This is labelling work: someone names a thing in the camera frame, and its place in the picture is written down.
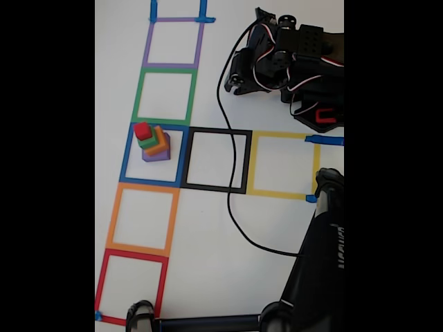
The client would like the black camera cable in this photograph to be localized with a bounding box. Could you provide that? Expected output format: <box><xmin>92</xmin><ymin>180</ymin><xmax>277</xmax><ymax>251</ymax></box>
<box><xmin>217</xmin><ymin>21</ymin><xmax>305</xmax><ymax>257</ymax></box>

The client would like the green cube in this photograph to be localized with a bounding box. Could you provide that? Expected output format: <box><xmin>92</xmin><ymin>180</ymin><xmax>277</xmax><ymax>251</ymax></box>
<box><xmin>136</xmin><ymin>126</ymin><xmax>157</xmax><ymax>150</ymax></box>

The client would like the yellow square frame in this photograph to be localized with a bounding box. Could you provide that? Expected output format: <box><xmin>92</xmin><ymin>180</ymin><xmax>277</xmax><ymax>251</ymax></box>
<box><xmin>246</xmin><ymin>130</ymin><xmax>321</xmax><ymax>201</ymax></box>

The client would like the long blue tape strip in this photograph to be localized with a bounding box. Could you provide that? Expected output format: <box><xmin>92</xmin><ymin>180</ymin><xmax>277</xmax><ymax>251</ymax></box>
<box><xmin>304</xmin><ymin>135</ymin><xmax>345</xmax><ymax>147</ymax></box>

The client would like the blue square frame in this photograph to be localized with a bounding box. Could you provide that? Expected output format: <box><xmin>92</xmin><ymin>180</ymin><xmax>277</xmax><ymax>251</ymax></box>
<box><xmin>119</xmin><ymin>122</ymin><xmax>190</xmax><ymax>189</ymax></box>

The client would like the orange square frame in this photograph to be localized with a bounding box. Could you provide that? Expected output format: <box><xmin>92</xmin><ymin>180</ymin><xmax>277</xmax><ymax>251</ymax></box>
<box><xmin>105</xmin><ymin>182</ymin><xmax>181</xmax><ymax>259</ymax></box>

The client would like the black tripod stand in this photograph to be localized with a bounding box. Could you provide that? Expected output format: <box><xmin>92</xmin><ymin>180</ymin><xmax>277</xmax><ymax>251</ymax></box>
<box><xmin>125</xmin><ymin>167</ymin><xmax>345</xmax><ymax>332</ymax></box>

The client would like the purple square block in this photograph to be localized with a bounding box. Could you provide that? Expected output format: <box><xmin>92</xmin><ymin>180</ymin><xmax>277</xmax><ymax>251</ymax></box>
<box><xmin>141</xmin><ymin>133</ymin><xmax>171</xmax><ymax>163</ymax></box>

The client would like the small red cube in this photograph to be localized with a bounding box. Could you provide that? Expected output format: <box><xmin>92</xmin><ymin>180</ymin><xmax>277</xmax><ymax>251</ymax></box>
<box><xmin>134</xmin><ymin>121</ymin><xmax>152</xmax><ymax>140</ymax></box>

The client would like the green square frame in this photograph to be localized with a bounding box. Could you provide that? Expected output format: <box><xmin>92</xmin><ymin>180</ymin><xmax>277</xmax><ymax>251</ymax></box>
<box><xmin>131</xmin><ymin>67</ymin><xmax>198</xmax><ymax>126</ymax></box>

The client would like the red square frame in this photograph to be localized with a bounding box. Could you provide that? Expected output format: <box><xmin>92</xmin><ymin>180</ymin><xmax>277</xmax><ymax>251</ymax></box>
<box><xmin>95</xmin><ymin>248</ymin><xmax>170</xmax><ymax>327</ymax></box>

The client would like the red white servo wire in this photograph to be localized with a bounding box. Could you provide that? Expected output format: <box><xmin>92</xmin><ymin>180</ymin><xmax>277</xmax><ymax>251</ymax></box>
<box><xmin>287</xmin><ymin>91</ymin><xmax>318</xmax><ymax>117</ymax></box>
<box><xmin>251</xmin><ymin>22</ymin><xmax>345</xmax><ymax>94</ymax></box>

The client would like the black square frame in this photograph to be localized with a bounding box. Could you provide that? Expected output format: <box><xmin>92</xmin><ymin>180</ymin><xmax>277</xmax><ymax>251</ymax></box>
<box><xmin>180</xmin><ymin>127</ymin><xmax>253</xmax><ymax>194</ymax></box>

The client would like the orange square block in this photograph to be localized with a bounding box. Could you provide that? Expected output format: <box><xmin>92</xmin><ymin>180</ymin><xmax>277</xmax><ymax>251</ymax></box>
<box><xmin>143</xmin><ymin>125</ymin><xmax>168</xmax><ymax>156</ymax></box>

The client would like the purple square frame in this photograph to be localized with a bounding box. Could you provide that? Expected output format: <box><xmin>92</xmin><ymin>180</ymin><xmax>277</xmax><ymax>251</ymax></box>
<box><xmin>141</xmin><ymin>16</ymin><xmax>205</xmax><ymax>69</ymax></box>

